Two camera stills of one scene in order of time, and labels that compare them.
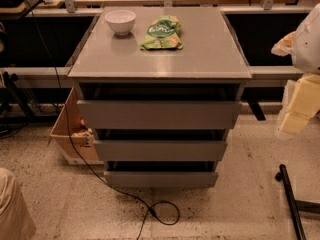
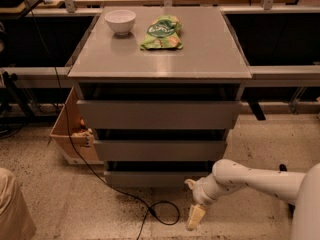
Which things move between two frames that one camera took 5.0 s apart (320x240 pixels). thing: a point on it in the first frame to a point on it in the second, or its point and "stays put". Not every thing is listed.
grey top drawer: [152, 114] stays put
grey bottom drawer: [160, 179] stays put
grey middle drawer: [154, 150] stays put
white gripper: [307, 47] to [201, 191]
